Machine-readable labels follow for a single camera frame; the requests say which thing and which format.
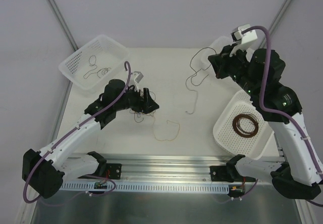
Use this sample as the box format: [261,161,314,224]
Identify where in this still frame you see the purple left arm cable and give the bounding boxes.
[22,61,132,204]

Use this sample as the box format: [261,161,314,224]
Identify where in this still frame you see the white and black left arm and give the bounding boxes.
[22,79,159,203]

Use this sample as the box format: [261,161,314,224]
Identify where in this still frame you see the white basket near right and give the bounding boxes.
[213,90,274,159]

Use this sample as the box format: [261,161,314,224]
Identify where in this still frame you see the white slotted cable duct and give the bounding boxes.
[60,181,229,194]

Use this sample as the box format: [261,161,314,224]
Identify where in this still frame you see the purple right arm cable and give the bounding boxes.
[242,25,323,207]

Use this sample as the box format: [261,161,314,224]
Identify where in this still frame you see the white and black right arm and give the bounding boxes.
[208,45,322,201]

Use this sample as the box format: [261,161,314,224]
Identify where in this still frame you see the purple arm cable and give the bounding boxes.
[22,61,132,204]
[242,25,323,207]

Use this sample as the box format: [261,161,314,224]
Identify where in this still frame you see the yellow and dark cables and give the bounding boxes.
[130,91,158,124]

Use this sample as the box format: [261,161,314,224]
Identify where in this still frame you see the white basket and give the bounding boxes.
[213,90,274,159]
[58,34,130,93]
[200,36,234,69]

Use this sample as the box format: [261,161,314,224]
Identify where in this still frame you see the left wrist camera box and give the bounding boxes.
[128,71,144,92]

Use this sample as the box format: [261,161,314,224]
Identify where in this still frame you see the white basket far right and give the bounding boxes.
[200,36,234,69]

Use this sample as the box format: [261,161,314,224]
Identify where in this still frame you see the dark cable in left basket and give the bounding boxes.
[83,54,112,79]

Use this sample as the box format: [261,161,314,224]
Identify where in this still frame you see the white basket far left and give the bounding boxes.
[58,34,130,93]

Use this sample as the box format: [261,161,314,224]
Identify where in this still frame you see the brown cable coil in basket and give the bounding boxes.
[232,113,260,139]

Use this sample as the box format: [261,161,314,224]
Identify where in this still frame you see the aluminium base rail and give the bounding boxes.
[31,153,303,186]

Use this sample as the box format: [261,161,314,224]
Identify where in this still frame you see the long dark cable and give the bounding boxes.
[185,47,218,115]

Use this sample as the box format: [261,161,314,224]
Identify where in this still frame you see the yellow cable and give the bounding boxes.
[152,117,181,142]

